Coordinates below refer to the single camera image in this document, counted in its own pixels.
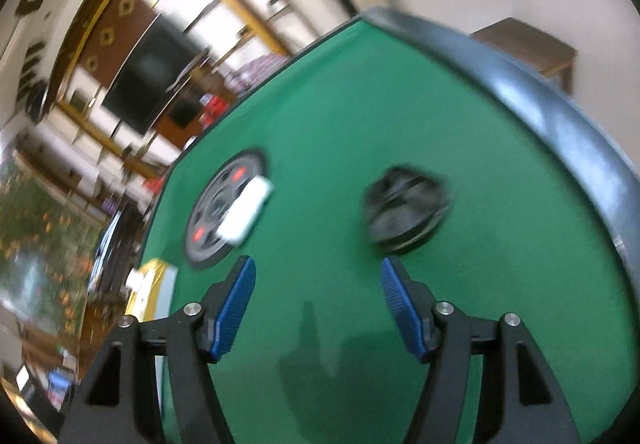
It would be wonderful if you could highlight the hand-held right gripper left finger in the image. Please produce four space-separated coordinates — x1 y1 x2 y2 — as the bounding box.
60 254 257 444

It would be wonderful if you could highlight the black television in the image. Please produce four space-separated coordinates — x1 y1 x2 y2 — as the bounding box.
102 14 202 136

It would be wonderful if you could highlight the yellow tray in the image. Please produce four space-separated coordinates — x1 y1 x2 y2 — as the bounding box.
125 258 179 326

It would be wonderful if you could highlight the round tyre print mat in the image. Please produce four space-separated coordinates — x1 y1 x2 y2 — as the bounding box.
185 150 272 271

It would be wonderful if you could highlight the brown wooden stool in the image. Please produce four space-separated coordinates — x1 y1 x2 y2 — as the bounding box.
471 17 579 94

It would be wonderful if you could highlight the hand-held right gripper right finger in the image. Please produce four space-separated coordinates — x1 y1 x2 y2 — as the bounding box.
380 255 583 444

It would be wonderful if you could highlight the white labelled bottle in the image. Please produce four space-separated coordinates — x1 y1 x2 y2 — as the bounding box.
217 177 276 243

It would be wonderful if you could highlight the purple patterned cloth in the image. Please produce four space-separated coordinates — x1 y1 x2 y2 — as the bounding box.
234 52 292 91

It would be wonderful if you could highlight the red bag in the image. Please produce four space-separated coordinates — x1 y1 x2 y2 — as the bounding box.
199 93 227 119

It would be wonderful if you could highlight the dark round tape roll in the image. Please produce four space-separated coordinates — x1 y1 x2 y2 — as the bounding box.
363 166 454 253

